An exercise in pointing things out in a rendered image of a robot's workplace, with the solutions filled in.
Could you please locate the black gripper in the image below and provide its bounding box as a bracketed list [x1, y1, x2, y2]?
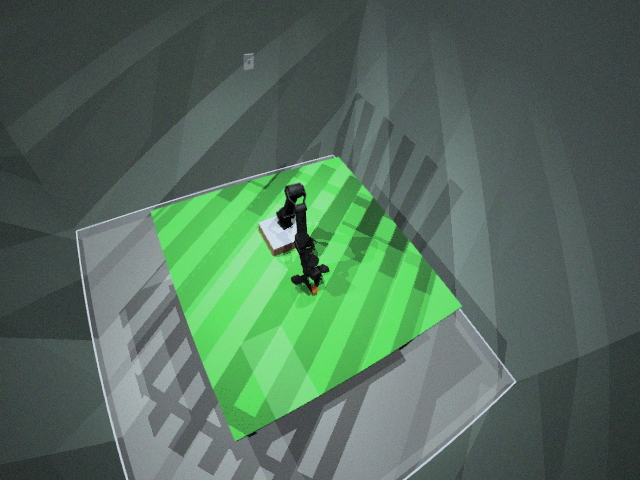
[291, 263, 329, 291]

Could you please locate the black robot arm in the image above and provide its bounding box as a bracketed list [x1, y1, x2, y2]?
[276, 182, 323, 280]

